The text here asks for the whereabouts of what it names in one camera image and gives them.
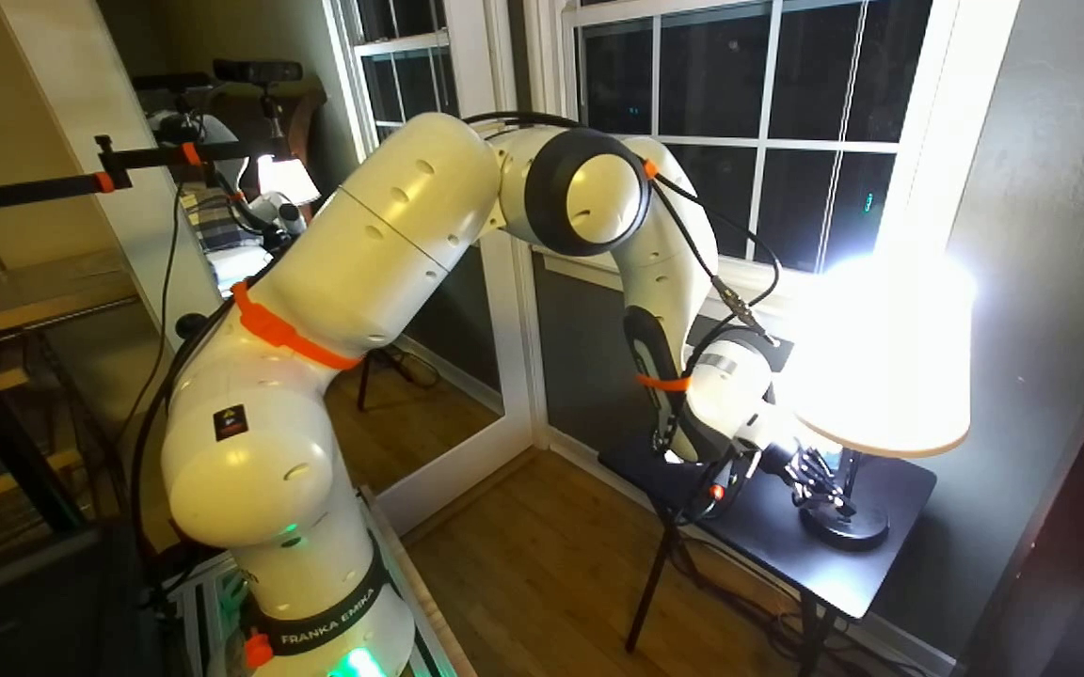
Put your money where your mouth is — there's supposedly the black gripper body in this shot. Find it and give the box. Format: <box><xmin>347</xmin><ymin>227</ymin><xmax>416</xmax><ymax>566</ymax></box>
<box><xmin>749</xmin><ymin>434</ymin><xmax>826</xmax><ymax>495</ymax></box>

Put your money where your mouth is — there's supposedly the white shade table lamp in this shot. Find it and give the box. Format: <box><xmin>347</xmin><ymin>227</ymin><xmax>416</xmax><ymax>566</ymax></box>
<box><xmin>775</xmin><ymin>247</ymin><xmax>979</xmax><ymax>549</ymax></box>

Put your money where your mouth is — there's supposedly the black folding side table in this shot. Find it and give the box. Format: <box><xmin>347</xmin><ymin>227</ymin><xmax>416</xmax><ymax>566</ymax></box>
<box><xmin>595</xmin><ymin>435</ymin><xmax>940</xmax><ymax>655</ymax></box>

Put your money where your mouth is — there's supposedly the dark wooden headboard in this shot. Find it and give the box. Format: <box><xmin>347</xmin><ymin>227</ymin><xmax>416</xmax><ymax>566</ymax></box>
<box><xmin>951</xmin><ymin>314</ymin><xmax>1084</xmax><ymax>677</ymax></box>

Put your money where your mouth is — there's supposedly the white framed leaning mirror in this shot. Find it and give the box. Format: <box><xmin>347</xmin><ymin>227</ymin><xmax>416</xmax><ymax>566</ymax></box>
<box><xmin>0</xmin><ymin>0</ymin><xmax>552</xmax><ymax>539</ymax></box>

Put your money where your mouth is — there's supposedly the white framed window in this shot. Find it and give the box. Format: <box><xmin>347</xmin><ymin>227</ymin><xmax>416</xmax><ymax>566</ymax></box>
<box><xmin>528</xmin><ymin>0</ymin><xmax>1023</xmax><ymax>344</ymax></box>

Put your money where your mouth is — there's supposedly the black tripod with orange clamps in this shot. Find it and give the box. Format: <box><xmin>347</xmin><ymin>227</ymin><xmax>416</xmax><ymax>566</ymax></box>
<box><xmin>0</xmin><ymin>127</ymin><xmax>245</xmax><ymax>543</ymax></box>

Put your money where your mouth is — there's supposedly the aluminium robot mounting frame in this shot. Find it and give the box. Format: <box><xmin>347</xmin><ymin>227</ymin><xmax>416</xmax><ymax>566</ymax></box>
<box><xmin>156</xmin><ymin>549</ymin><xmax>250</xmax><ymax>677</ymax></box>

